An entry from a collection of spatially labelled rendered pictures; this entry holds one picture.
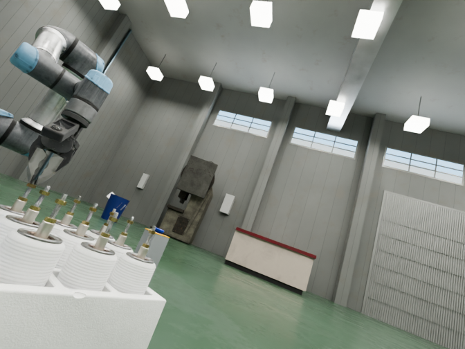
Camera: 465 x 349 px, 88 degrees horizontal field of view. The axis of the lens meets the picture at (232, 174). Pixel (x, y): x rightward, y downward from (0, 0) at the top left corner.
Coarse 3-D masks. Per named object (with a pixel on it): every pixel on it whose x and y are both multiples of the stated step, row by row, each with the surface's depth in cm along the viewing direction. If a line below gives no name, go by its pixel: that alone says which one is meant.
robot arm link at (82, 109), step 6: (66, 102) 69; (72, 102) 67; (78, 102) 68; (84, 102) 68; (66, 108) 67; (72, 108) 67; (78, 108) 67; (84, 108) 68; (90, 108) 69; (78, 114) 68; (84, 114) 68; (90, 114) 70; (90, 120) 71
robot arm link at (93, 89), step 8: (88, 72) 71; (96, 72) 71; (88, 80) 70; (96, 80) 70; (104, 80) 72; (80, 88) 69; (88, 88) 69; (96, 88) 70; (104, 88) 72; (72, 96) 69; (80, 96) 68; (88, 96) 69; (96, 96) 70; (104, 96) 73; (88, 104) 71; (96, 104) 71
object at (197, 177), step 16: (192, 160) 731; (192, 176) 717; (208, 176) 718; (192, 192) 703; (208, 192) 731; (176, 208) 709; (192, 208) 718; (176, 224) 702; (192, 224) 704; (192, 240) 740
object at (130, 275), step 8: (120, 256) 61; (128, 256) 60; (120, 264) 59; (128, 264) 58; (136, 264) 59; (144, 264) 60; (152, 264) 62; (120, 272) 58; (128, 272) 58; (136, 272) 58; (144, 272) 59; (152, 272) 62; (112, 280) 58; (120, 280) 57; (128, 280) 58; (136, 280) 58; (144, 280) 60; (120, 288) 57; (128, 288) 57; (136, 288) 58; (144, 288) 60
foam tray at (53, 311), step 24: (0, 288) 37; (24, 288) 40; (48, 288) 43; (0, 312) 37; (24, 312) 39; (48, 312) 42; (72, 312) 45; (96, 312) 48; (120, 312) 52; (144, 312) 57; (0, 336) 37; (24, 336) 40; (48, 336) 42; (72, 336) 45; (96, 336) 49; (120, 336) 53; (144, 336) 58
